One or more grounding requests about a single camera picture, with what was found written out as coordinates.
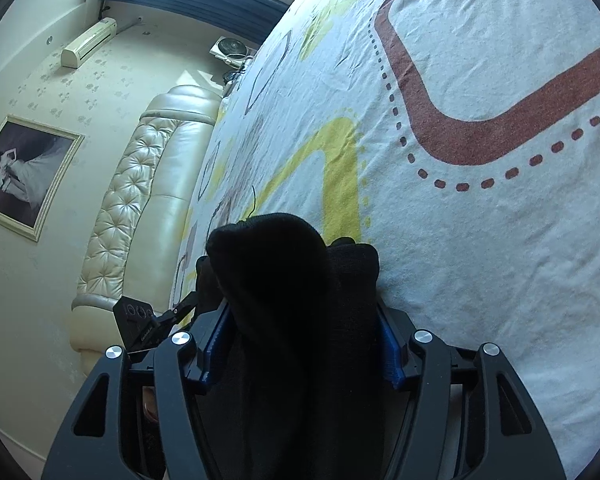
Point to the white electric fan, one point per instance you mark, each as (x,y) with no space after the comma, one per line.
(232,51)

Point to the framed wall picture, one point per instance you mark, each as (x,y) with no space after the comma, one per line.
(22,175)

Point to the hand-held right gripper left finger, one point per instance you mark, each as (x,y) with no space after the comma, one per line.
(214,345)

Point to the black pants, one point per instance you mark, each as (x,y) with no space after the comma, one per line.
(290,310)

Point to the white printed bedsheet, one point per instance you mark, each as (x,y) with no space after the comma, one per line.
(480,240)

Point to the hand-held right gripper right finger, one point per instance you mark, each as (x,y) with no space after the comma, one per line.
(392,355)

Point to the cream tufted leather headboard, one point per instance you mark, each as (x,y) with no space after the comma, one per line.
(140,210)

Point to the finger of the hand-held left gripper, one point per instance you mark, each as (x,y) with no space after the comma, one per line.
(185,309)

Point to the dark blue curtain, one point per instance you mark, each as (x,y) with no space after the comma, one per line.
(190,5)

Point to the cream wall air conditioner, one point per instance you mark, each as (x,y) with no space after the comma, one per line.
(87,42)

